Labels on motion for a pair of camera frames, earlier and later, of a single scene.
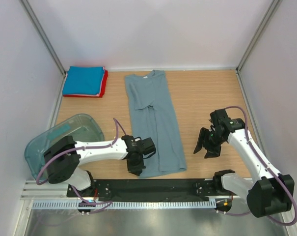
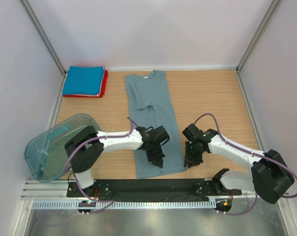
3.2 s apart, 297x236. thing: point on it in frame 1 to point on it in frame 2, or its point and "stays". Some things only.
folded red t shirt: [104, 83] stays
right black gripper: [212, 152] to [188, 158]
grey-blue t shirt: [152, 115] stays
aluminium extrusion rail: [37, 191] stays
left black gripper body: [136, 165] to [155, 153]
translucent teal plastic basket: [83, 128] stays
